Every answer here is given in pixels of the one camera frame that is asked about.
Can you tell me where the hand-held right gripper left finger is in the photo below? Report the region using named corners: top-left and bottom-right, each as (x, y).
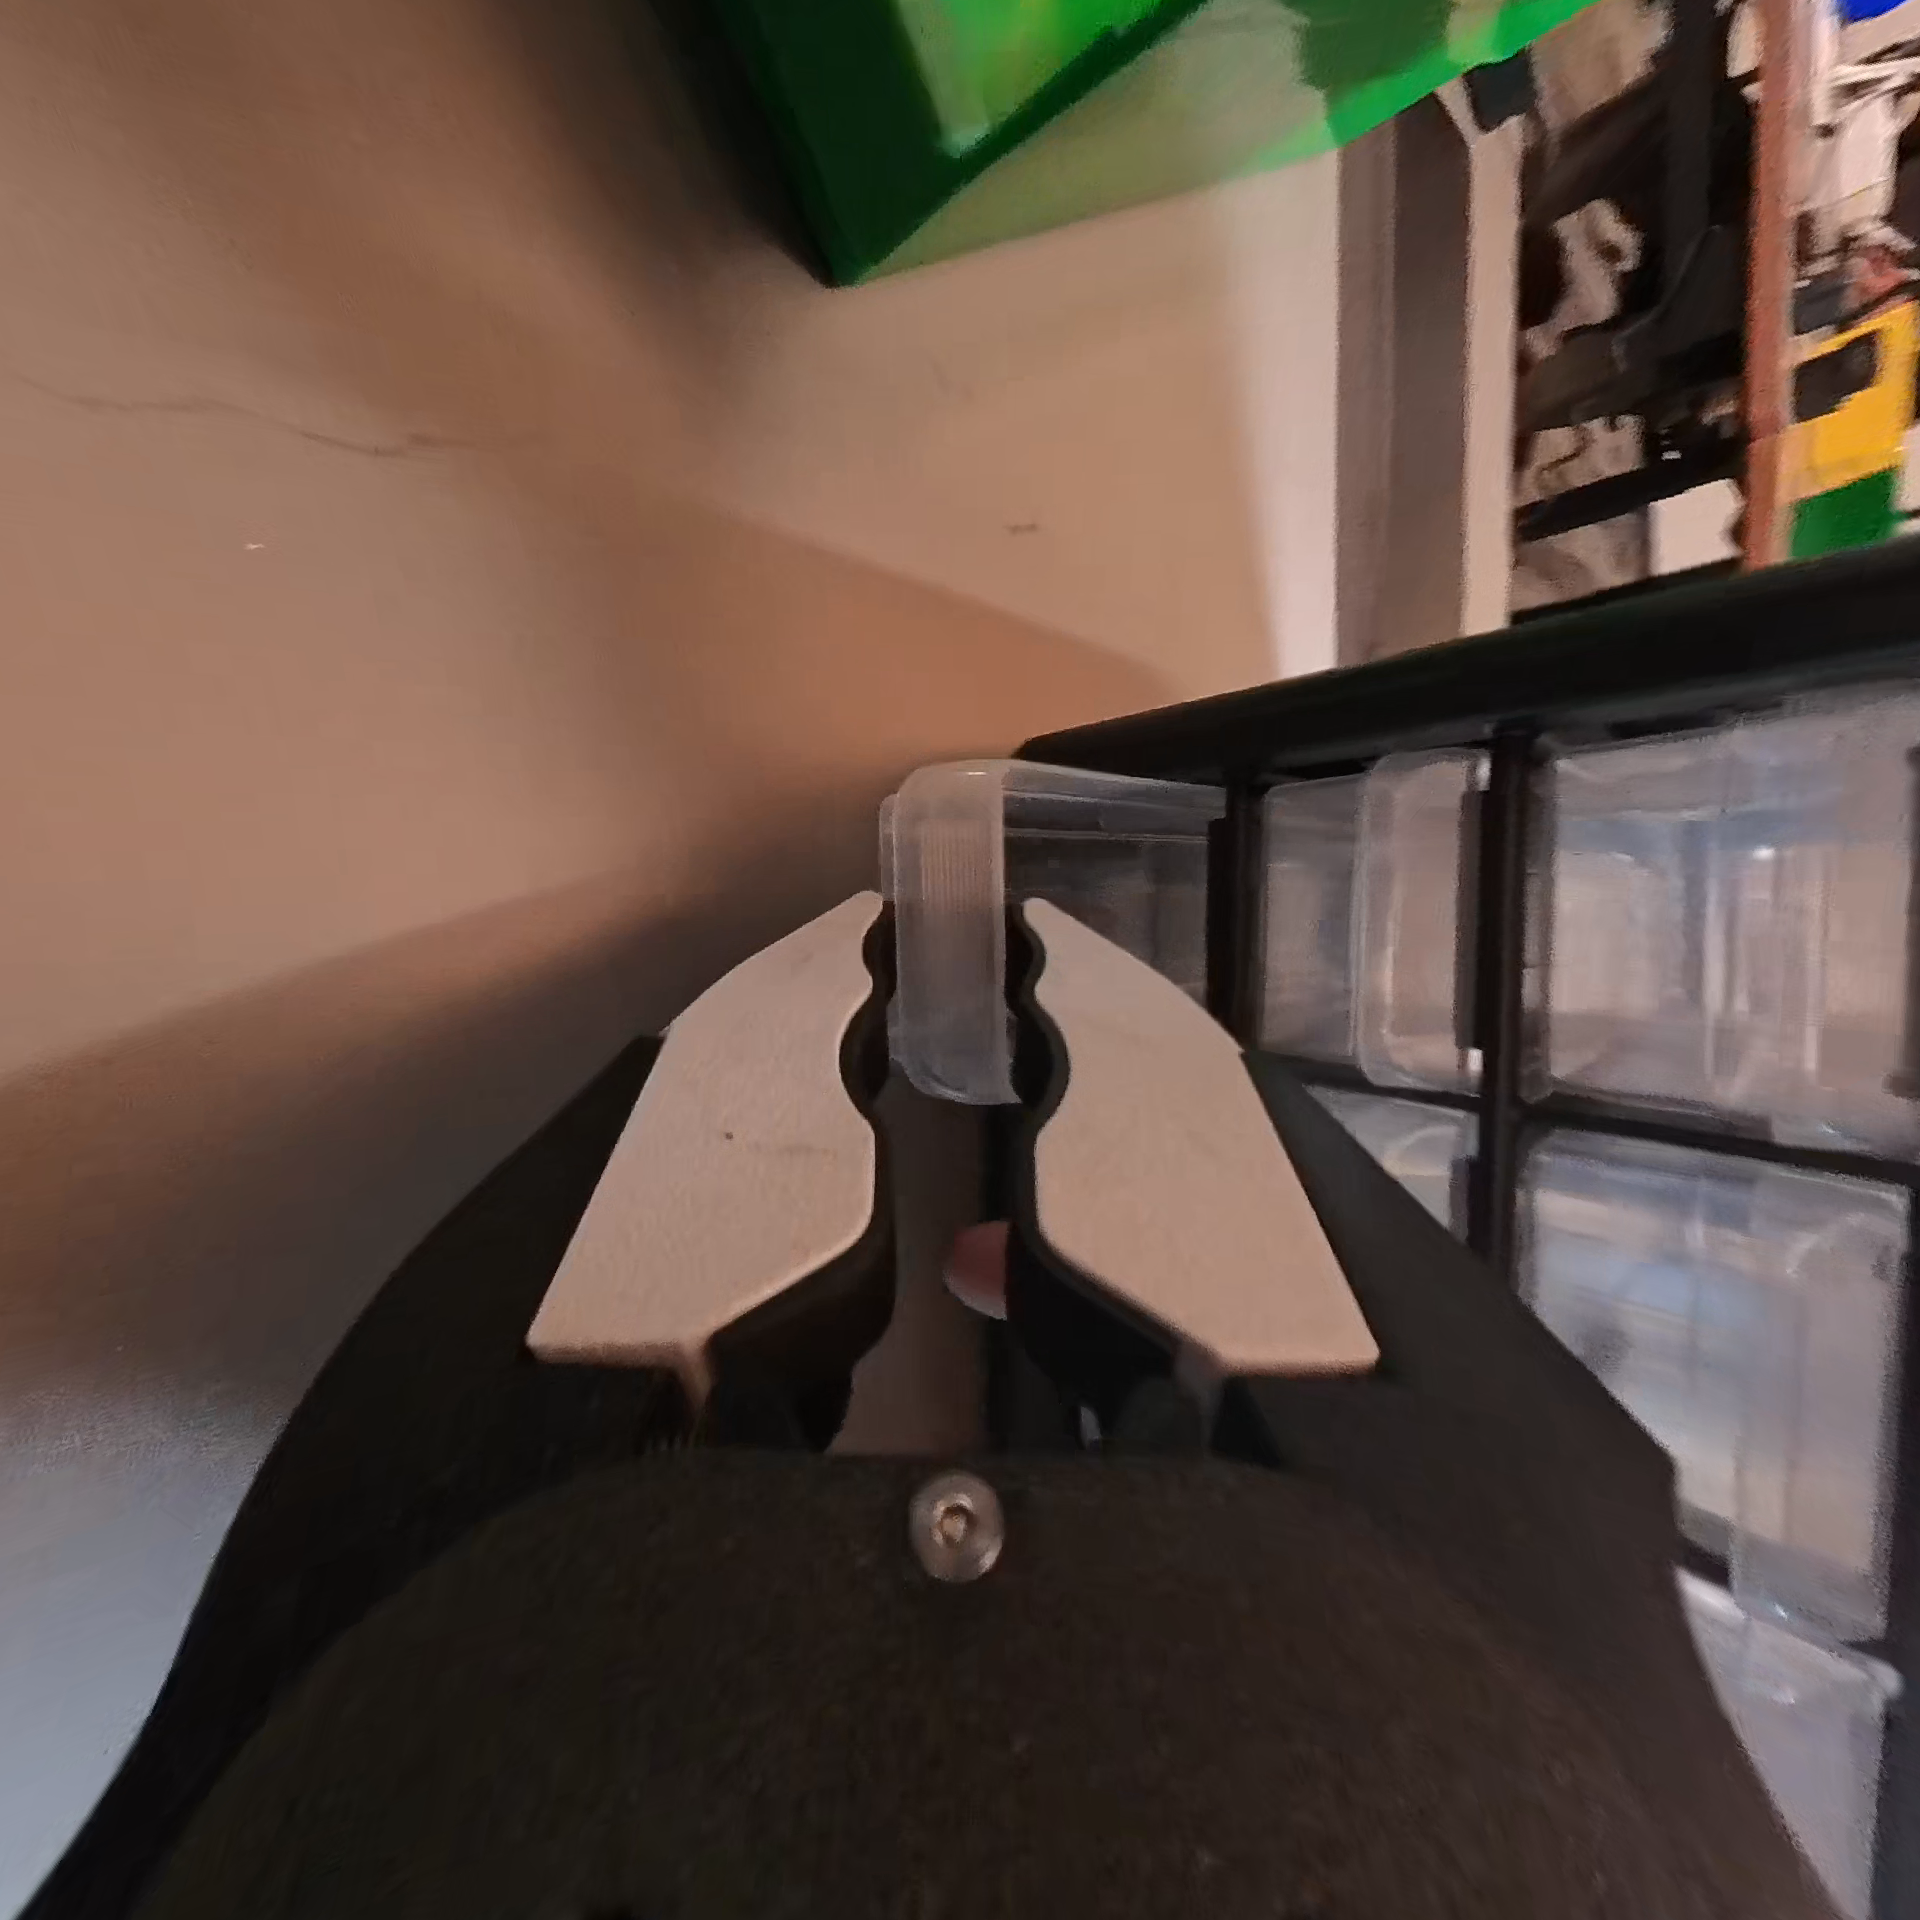
top-left (528, 893), bottom-right (897, 1453)

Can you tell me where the green storage bin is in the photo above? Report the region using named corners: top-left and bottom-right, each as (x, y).
top-left (705, 0), bottom-right (1608, 290)

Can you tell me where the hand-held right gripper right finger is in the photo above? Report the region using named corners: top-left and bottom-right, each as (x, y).
top-left (1008, 896), bottom-right (1379, 1453)

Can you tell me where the grid of clear drawers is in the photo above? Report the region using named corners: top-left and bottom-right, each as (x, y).
top-left (1250, 690), bottom-right (1920, 1920)

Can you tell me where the small yellow bin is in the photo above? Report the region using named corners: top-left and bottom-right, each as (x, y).
top-left (1791, 303), bottom-right (1920, 498)

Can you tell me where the black drawer cabinet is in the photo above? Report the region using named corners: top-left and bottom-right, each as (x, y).
top-left (1016, 541), bottom-right (1920, 1920)

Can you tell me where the small green bin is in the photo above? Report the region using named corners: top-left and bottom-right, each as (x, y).
top-left (1781, 487), bottom-right (1920, 568)

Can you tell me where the dark storage shelving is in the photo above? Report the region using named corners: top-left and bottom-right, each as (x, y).
top-left (1508, 0), bottom-right (1756, 617)

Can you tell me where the clear plastic drawer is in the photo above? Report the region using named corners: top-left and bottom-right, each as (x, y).
top-left (877, 762), bottom-right (1244, 1104)

